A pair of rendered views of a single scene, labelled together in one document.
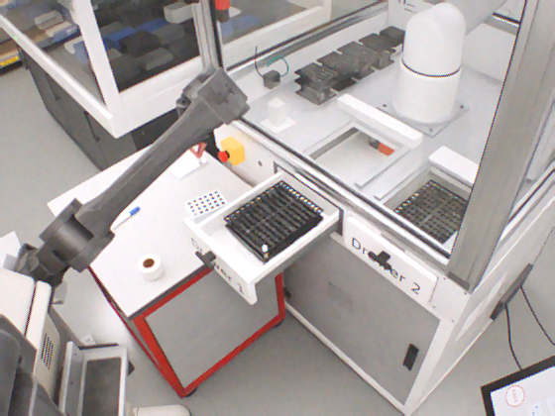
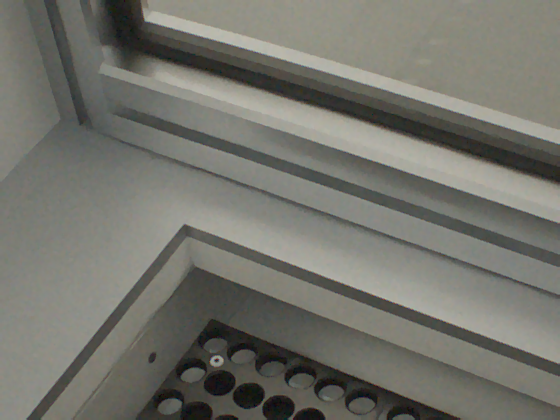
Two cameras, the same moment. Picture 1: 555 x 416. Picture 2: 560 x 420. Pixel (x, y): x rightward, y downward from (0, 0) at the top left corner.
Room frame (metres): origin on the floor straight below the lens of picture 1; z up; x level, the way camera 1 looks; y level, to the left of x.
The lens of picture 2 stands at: (1.03, -0.44, 1.30)
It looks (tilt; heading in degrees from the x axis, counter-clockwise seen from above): 46 degrees down; 166
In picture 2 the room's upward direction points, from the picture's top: 9 degrees counter-clockwise
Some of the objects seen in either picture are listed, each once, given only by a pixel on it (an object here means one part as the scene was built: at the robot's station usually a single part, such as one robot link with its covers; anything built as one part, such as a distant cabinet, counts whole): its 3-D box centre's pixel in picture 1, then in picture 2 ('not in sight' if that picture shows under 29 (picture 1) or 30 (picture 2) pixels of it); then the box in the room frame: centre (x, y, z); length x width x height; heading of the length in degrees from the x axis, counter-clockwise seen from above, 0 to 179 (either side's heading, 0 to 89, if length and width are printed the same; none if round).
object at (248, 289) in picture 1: (218, 260); not in sight; (0.77, 0.18, 0.87); 0.29 x 0.02 x 0.11; 39
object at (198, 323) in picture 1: (179, 272); not in sight; (1.10, 0.42, 0.38); 0.62 x 0.58 x 0.76; 39
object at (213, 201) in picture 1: (206, 207); not in sight; (1.06, 0.24, 0.78); 0.12 x 0.08 x 0.04; 116
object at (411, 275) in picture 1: (388, 260); not in sight; (0.72, -0.27, 0.87); 0.29 x 0.02 x 0.11; 39
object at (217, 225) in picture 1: (277, 221); not in sight; (0.90, 0.02, 0.86); 0.40 x 0.26 x 0.06; 129
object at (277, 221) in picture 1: (274, 221); not in sight; (0.89, 0.02, 0.87); 0.22 x 0.18 x 0.06; 129
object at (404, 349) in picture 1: (398, 227); not in sight; (1.23, -0.48, 0.40); 1.03 x 0.95 x 0.80; 39
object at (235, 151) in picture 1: (232, 151); not in sight; (1.22, 0.15, 0.88); 0.07 x 0.05 x 0.07; 39
